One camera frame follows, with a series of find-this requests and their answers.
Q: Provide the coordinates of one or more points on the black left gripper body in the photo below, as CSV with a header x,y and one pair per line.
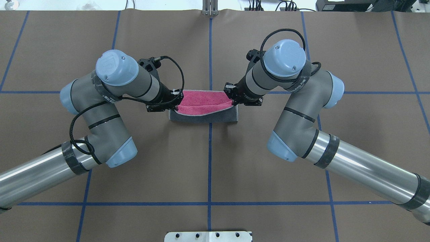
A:
x,y
165,94

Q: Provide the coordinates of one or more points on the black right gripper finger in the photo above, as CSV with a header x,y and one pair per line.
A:
x,y
231,91

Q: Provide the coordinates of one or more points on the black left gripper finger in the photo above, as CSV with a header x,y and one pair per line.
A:
x,y
177,95
174,108

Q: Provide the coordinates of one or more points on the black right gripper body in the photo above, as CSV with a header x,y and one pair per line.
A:
x,y
242,95

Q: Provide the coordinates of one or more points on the pink grey microfibre towel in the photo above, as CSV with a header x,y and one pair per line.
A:
x,y
204,106

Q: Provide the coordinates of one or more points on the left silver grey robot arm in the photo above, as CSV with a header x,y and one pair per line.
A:
x,y
97,133

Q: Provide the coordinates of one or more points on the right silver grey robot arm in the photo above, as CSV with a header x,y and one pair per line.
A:
x,y
296,134

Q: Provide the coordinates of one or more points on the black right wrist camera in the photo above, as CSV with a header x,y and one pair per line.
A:
x,y
253,56

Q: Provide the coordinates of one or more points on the aluminium frame post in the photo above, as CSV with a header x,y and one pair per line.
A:
x,y
210,7

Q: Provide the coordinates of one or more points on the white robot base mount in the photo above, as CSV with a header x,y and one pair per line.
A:
x,y
209,236

